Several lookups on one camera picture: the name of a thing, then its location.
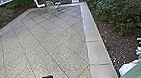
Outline green hedge bushes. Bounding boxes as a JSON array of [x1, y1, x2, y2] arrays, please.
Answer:
[[82, 0, 141, 38]]

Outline white patio chair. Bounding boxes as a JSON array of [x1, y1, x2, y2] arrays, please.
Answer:
[[33, 0, 47, 10]]

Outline ground cover plant bed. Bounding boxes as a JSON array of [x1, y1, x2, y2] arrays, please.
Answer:
[[0, 0, 78, 39]]

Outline small metal patio table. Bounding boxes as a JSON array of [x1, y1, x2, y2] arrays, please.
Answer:
[[53, 1, 65, 15]]

